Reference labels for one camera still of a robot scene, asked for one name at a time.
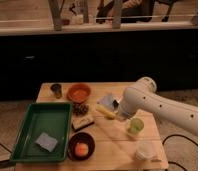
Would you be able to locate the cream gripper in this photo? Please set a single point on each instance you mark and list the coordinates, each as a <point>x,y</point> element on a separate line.
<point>120,116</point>

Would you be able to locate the yellow banana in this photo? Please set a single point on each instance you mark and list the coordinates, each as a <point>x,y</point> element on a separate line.
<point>107,113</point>

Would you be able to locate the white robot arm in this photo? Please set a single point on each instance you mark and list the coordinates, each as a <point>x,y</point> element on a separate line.
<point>142,95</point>

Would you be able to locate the dark maroon bowl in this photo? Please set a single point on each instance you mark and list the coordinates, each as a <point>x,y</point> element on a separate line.
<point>81,137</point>

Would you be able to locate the orange red bowl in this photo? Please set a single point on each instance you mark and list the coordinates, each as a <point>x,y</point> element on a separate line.
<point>78,92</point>

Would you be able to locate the green apple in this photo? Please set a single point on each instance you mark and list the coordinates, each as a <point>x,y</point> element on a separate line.
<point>136,125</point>

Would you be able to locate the blue grey cloth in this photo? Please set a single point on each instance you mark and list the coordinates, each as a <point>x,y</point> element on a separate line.
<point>107,101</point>

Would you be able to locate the wooden table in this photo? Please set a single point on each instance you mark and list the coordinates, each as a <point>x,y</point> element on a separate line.
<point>114,150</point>

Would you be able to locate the white plastic cup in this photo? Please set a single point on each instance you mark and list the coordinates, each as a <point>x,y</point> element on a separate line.
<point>145,150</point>

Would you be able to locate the pine cone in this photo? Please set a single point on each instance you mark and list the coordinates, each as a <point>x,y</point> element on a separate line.
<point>80,109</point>

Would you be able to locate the orange fruit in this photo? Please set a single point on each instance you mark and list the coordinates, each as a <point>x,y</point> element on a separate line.
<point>81,149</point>

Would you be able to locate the green plastic tray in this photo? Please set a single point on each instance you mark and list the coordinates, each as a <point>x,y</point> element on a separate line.
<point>51,118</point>

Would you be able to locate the dark metal cup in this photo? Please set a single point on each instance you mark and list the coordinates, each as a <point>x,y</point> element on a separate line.
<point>57,90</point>

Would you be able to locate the blue sponge in tray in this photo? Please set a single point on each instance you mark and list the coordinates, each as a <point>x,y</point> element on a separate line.
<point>46,142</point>

